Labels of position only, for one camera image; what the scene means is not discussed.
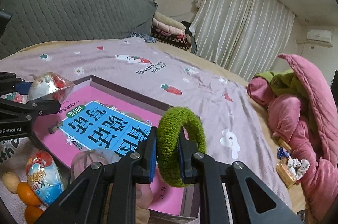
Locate silver foil surprise egg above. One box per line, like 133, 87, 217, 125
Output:
27, 72, 75, 104

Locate beige mesh drawstring pouch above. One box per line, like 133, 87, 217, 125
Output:
68, 149, 153, 223

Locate walnut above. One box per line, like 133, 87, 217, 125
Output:
2, 171, 21, 194

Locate red blue surprise egg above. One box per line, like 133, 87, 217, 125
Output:
26, 150, 65, 206

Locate orange mandarin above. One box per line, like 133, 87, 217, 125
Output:
24, 206, 44, 224
17, 182, 42, 207

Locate green fuzzy ring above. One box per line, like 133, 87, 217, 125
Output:
156, 106, 207, 188

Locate wafer snack packet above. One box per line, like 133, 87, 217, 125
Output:
276, 159, 297, 188

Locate blue candy wrapper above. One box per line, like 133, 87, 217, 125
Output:
277, 147, 290, 160

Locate white patterned scrunchie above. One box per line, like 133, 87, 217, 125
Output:
287, 156, 311, 181

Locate pink blue book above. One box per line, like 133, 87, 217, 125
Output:
33, 85, 190, 217

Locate grey shallow box tray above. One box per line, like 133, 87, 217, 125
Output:
33, 75, 199, 223

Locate grey quilted headboard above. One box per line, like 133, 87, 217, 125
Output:
1, 0, 157, 58

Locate pink quilted blanket pile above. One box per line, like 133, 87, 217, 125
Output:
247, 54, 337, 221

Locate green blanket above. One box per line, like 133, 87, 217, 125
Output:
254, 69, 309, 100

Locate folded blankets stack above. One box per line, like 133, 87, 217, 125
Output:
151, 12, 198, 54

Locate white striped curtains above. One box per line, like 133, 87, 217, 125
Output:
190, 0, 296, 81

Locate white air conditioner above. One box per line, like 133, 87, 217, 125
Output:
296, 29, 333, 48

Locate black wall television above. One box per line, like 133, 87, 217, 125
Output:
331, 70, 338, 106

